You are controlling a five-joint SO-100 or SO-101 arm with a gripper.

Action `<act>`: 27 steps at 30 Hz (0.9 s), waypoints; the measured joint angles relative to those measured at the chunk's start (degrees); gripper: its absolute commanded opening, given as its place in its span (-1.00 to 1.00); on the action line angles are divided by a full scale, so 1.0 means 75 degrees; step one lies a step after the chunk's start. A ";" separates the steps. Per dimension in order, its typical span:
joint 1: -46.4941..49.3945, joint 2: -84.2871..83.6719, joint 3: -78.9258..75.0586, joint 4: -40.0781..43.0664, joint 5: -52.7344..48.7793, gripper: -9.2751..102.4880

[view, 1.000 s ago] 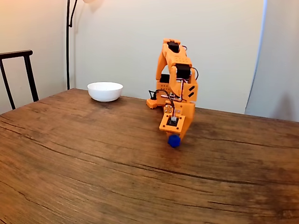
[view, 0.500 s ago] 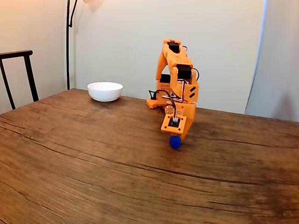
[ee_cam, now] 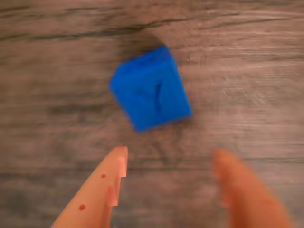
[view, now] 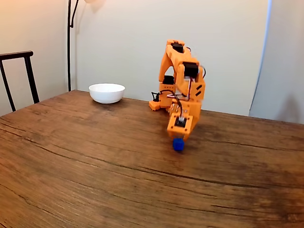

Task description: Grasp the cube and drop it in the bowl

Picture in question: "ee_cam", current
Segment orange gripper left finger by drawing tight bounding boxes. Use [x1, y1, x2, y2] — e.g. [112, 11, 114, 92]
[51, 145, 129, 228]

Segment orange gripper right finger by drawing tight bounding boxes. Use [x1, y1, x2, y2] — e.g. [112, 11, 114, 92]
[212, 148, 295, 228]

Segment blue cube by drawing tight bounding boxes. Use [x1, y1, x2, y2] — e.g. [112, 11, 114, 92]
[108, 45, 193, 133]

